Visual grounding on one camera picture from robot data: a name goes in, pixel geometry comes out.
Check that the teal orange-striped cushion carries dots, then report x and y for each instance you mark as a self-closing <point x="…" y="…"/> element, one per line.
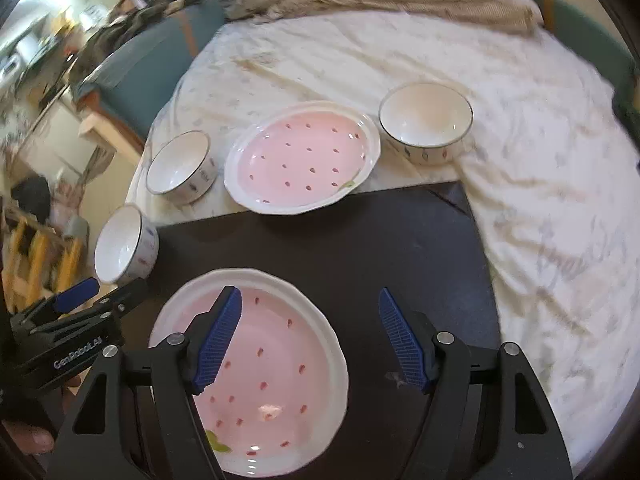
<point x="145" y="70"/>
<point x="590" y="45"/>

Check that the dark brown board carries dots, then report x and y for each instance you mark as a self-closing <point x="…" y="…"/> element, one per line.
<point x="400" y="240"/>

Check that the yellow wooden chair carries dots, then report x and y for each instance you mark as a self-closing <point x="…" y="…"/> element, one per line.
<point x="30" y="255"/>

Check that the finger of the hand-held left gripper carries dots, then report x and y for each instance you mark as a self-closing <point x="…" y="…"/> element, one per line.
<point x="77" y="294"/>
<point x="127" y="296"/>

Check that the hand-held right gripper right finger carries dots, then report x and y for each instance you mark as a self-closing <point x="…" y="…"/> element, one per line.
<point x="400" y="340"/>

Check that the grey chair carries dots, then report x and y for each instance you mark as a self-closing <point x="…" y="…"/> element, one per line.
<point x="76" y="227"/>

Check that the light wooden frame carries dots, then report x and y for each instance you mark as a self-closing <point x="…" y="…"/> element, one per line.
<point x="107" y="132"/>

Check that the large white printed bowl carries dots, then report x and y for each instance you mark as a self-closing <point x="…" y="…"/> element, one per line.
<point x="425" y="115"/>

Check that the black cloth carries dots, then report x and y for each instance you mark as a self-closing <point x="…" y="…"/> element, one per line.
<point x="31" y="192"/>

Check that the pink strawberry print plate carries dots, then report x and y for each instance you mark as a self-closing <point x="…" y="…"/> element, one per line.
<point x="300" y="160"/>
<point x="285" y="375"/>

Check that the white printed bed sheet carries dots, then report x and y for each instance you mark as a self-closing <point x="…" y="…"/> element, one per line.
<point x="525" y="160"/>

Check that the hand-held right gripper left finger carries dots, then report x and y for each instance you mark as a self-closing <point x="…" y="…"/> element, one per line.
<point x="220" y="340"/>

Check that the small white printed bowl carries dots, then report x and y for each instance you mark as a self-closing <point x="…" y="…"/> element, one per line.
<point x="175" y="170"/>
<point x="117" y="250"/>

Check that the pink printed packs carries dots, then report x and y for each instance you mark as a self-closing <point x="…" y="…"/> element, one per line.
<point x="65" y="202"/>

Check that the person's left hand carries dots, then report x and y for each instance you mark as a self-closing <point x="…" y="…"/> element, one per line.
<point x="25" y="437"/>

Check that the camouflage cloth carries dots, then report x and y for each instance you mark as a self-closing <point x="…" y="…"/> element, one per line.
<point x="120" y="25"/>

